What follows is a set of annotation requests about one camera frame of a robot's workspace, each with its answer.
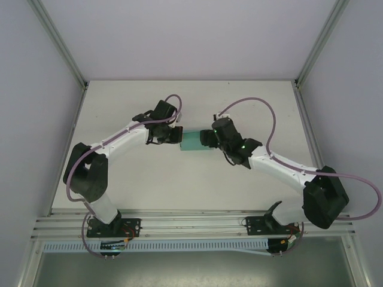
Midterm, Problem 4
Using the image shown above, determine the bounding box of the teal paper box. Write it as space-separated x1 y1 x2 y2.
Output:
178 130 214 152

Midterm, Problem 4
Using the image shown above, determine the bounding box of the black controller board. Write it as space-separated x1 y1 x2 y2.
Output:
268 237 296 257
99 240 126 258

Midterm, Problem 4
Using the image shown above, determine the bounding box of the grey metal panel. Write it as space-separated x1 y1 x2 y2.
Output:
32 252 357 287

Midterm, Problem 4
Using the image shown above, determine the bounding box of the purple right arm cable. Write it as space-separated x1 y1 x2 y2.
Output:
217 97 383 257

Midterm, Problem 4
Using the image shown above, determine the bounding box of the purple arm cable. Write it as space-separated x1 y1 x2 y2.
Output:
217 97 383 257
66 94 184 259

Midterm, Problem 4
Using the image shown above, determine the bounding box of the aluminium table side rail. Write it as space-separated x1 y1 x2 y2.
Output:
49 85 89 216
294 86 338 212

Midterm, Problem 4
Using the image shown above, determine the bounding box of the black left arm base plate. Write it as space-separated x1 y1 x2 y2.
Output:
86 218 142 239

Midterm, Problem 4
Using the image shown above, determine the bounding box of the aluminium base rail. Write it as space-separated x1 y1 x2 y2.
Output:
29 207 357 240

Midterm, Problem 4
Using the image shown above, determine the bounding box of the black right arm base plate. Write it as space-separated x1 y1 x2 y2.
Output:
244 215 300 237

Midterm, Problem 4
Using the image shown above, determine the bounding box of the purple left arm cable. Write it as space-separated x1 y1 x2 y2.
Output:
66 94 184 259

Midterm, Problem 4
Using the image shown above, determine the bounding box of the light blue slotted cable duct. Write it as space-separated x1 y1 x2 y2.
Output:
43 238 272 255

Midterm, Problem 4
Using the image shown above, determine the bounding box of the aluminium frame post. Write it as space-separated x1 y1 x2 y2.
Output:
294 0 351 89
28 0 89 90

